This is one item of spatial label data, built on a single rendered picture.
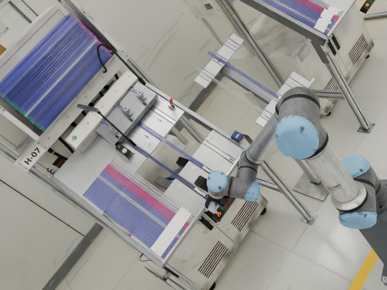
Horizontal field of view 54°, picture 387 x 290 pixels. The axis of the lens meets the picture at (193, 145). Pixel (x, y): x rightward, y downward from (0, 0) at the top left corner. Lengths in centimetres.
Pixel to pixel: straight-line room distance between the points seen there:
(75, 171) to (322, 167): 124
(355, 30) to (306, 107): 194
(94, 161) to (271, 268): 118
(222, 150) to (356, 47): 150
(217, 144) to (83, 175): 68
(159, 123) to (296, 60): 103
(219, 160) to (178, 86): 212
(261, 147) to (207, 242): 107
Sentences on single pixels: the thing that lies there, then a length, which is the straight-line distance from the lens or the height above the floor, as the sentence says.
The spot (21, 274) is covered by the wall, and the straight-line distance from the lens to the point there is 378.
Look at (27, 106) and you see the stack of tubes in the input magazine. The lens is 186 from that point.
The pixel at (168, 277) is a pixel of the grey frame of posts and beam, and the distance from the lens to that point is 185.
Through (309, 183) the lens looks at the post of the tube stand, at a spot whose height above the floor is 1.
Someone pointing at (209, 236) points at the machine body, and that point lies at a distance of 228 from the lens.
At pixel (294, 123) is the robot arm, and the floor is 119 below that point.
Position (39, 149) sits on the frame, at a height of 134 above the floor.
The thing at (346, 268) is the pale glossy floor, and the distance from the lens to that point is 216.
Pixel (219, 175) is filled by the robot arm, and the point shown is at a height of 102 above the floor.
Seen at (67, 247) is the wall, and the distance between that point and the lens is 378.
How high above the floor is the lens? 183
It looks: 31 degrees down
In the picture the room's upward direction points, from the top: 44 degrees counter-clockwise
